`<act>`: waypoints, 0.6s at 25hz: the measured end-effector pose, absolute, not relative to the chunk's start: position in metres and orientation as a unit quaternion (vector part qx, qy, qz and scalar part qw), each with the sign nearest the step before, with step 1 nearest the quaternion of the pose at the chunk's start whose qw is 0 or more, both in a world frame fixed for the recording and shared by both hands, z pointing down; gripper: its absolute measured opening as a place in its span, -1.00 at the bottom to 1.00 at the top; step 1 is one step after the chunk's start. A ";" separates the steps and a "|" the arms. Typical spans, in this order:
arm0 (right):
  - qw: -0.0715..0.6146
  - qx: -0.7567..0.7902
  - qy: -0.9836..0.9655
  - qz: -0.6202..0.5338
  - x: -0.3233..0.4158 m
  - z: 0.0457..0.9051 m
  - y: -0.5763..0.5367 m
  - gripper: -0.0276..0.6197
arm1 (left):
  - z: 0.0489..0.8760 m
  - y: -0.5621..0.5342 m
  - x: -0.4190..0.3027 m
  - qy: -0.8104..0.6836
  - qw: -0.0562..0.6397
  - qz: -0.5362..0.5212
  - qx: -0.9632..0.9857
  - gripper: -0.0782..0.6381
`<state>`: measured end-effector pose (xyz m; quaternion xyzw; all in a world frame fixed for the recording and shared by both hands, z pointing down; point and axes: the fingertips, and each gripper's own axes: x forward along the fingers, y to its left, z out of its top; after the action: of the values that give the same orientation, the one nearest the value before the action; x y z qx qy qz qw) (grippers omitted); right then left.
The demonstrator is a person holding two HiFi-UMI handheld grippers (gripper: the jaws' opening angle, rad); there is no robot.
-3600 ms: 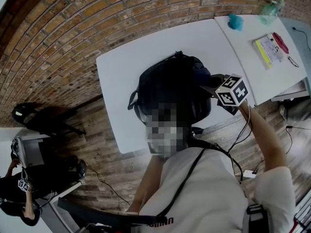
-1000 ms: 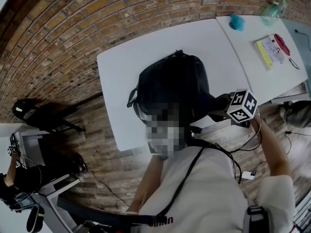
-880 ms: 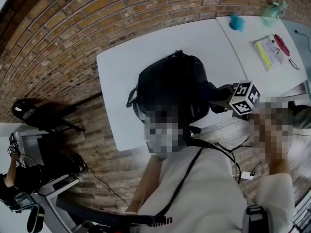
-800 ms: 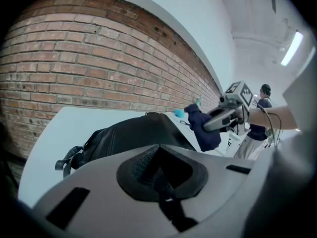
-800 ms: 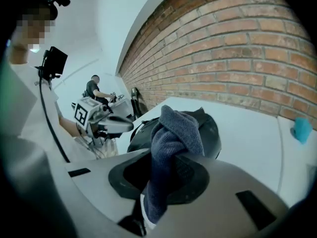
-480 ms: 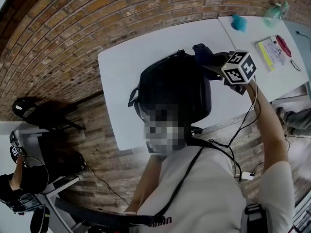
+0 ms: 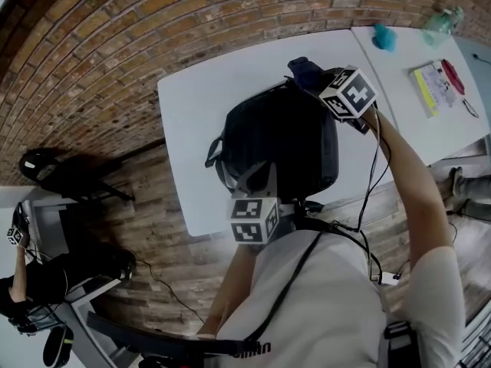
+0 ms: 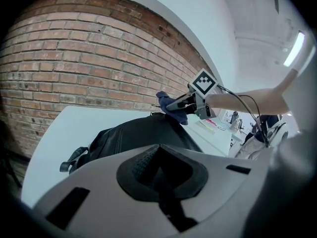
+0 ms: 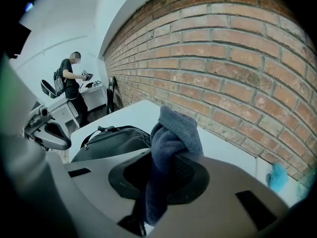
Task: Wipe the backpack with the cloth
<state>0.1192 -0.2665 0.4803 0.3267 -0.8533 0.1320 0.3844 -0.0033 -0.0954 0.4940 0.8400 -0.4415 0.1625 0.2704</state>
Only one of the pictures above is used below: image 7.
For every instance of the black folding chair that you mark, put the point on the black folding chair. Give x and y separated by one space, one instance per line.
69 175

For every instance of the gray desk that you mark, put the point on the gray desk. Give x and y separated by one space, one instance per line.
46 224
84 320

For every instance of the white adapter box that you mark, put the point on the white adapter box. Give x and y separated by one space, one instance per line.
389 279

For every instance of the yellow edged booklet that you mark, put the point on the yellow edged booklet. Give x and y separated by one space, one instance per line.
433 90

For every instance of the dark blue cloth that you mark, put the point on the dark blue cloth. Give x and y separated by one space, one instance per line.
305 73

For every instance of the black curved bar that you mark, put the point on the black curved bar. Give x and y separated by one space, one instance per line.
145 334

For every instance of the teal crumpled rag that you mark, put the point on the teal crumpled rag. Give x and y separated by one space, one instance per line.
385 37

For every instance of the black backpack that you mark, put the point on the black backpack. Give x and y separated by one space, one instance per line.
280 136

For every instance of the person's left forearm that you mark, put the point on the person's left forearm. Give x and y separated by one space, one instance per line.
226 293

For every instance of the green spray bottle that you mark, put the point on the green spray bottle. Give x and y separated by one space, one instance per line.
439 27

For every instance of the person's white shirt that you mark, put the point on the person's white shirt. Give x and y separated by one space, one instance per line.
326 309

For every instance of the black harness buckle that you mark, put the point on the black harness buckle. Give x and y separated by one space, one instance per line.
401 339

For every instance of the red pouch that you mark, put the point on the red pouch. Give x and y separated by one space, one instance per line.
453 76

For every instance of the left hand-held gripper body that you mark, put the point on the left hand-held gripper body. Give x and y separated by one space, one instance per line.
249 221

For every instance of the person's right forearm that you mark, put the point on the person's right forearm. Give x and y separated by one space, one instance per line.
414 190

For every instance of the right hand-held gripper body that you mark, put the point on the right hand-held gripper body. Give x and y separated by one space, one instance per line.
351 94

